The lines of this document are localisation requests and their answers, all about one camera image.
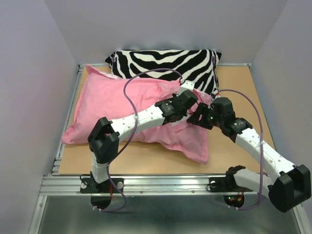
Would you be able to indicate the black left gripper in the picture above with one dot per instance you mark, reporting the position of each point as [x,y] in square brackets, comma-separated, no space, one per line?
[174,95]

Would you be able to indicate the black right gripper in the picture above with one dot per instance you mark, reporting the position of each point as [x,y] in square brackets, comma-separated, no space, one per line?
[202,108]

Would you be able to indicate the pink floral satin pillowcase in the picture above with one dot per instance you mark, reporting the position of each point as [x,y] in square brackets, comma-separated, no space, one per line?
[103,95]

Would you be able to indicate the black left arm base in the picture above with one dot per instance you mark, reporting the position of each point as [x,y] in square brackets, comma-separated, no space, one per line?
[101,194]

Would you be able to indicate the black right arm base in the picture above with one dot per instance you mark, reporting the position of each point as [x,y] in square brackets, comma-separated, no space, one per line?
[227,184]

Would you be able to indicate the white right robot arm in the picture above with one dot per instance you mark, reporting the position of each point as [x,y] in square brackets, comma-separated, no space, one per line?
[285,184]

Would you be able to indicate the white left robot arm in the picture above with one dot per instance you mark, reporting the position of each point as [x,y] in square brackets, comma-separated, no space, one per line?
[106,135]

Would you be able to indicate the zebra print pillow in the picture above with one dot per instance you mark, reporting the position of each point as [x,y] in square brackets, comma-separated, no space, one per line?
[197,66]

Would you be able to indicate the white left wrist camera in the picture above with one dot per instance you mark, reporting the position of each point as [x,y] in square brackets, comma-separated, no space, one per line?
[187,85]

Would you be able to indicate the aluminium table frame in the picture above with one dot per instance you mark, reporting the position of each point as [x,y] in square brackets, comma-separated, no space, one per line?
[58,156]

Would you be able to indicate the aluminium mounting rail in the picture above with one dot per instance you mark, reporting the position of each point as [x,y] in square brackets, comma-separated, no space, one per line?
[135,185]

